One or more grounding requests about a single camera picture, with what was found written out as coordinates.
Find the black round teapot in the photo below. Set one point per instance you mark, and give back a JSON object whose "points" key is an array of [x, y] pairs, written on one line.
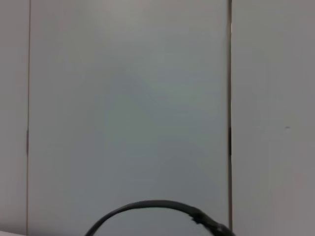
{"points": [[157, 203]]}

